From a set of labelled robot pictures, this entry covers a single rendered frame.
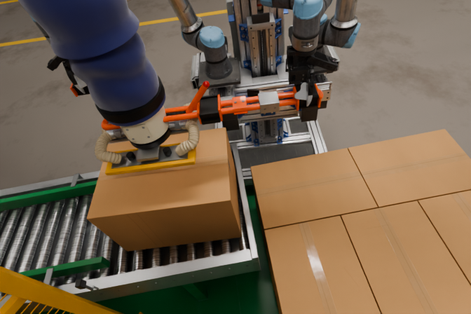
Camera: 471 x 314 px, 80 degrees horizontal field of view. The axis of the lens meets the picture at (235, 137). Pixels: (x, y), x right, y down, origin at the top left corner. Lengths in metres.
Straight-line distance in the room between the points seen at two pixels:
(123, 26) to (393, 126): 2.39
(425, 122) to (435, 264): 1.55
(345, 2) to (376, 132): 1.56
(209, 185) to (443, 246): 1.10
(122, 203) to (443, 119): 2.61
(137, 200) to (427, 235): 1.34
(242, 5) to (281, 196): 1.02
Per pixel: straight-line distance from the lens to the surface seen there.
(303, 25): 0.85
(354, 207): 1.62
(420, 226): 1.67
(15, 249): 2.06
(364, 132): 2.67
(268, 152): 2.18
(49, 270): 1.73
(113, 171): 1.14
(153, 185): 1.28
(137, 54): 0.87
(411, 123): 2.86
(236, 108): 1.00
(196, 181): 1.22
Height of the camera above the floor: 1.96
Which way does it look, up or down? 49 degrees down
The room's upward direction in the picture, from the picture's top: 11 degrees counter-clockwise
